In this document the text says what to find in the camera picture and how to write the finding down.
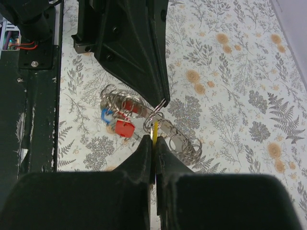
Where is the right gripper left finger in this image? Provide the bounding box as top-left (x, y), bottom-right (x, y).
top-left (107, 135), bottom-right (152, 230)

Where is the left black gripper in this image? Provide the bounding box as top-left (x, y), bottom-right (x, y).
top-left (71, 0), bottom-right (170, 107)

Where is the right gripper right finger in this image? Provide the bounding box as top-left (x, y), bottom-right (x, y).
top-left (155, 138), bottom-right (199, 230)

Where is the yellow key tag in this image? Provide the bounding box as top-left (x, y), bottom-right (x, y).
top-left (152, 121), bottom-right (158, 184)

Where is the red key tag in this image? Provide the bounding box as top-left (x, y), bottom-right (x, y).
top-left (115, 120), bottom-right (135, 138)

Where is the blue key tag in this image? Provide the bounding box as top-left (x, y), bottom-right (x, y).
top-left (101, 108), bottom-right (115, 125)

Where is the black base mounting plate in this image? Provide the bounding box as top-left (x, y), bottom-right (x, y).
top-left (0, 0), bottom-right (64, 199)

